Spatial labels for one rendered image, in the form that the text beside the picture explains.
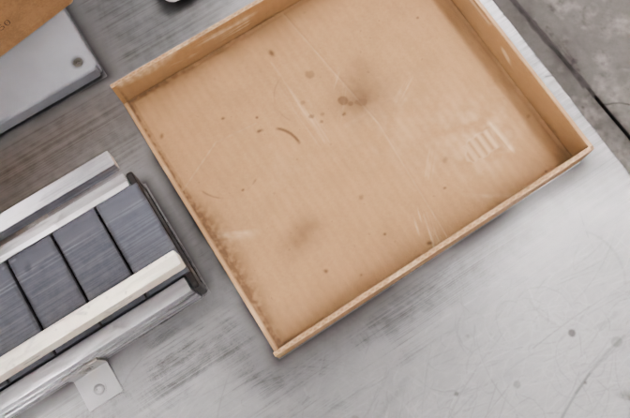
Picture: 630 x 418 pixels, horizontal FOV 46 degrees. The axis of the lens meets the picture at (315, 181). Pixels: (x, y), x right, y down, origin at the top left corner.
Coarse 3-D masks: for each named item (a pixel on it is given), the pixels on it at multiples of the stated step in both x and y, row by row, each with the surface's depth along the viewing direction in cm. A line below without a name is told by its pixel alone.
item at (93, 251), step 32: (128, 192) 58; (96, 224) 57; (128, 224) 57; (160, 224) 57; (32, 256) 57; (64, 256) 57; (96, 256) 57; (128, 256) 57; (160, 256) 56; (0, 288) 56; (32, 288) 56; (64, 288) 56; (96, 288) 56; (160, 288) 56; (0, 320) 55; (32, 320) 55; (0, 352) 55; (0, 384) 54
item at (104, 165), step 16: (96, 160) 50; (112, 160) 50; (64, 176) 50; (80, 176) 50; (96, 176) 50; (48, 192) 49; (64, 192) 49; (80, 192) 51; (16, 208) 49; (32, 208) 49; (48, 208) 50; (0, 224) 49; (16, 224) 49; (0, 240) 50
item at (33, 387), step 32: (96, 192) 58; (64, 224) 58; (0, 256) 57; (192, 288) 58; (128, 320) 56; (160, 320) 59; (64, 352) 55; (96, 352) 56; (32, 384) 54; (0, 416) 56
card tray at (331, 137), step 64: (256, 0) 63; (320, 0) 67; (384, 0) 67; (448, 0) 67; (192, 64) 66; (256, 64) 65; (320, 64) 65; (384, 64) 65; (448, 64) 65; (512, 64) 63; (192, 128) 64; (256, 128) 64; (320, 128) 64; (384, 128) 64; (448, 128) 64; (512, 128) 63; (576, 128) 60; (192, 192) 62; (256, 192) 62; (320, 192) 62; (384, 192) 62; (448, 192) 62; (512, 192) 62; (256, 256) 61; (320, 256) 61; (384, 256) 61; (256, 320) 60; (320, 320) 60
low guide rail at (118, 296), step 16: (176, 256) 53; (144, 272) 53; (160, 272) 53; (176, 272) 54; (112, 288) 52; (128, 288) 52; (144, 288) 53; (96, 304) 52; (112, 304) 52; (64, 320) 52; (80, 320) 52; (96, 320) 53; (48, 336) 52; (64, 336) 52; (16, 352) 51; (32, 352) 51; (48, 352) 53; (0, 368) 51; (16, 368) 52
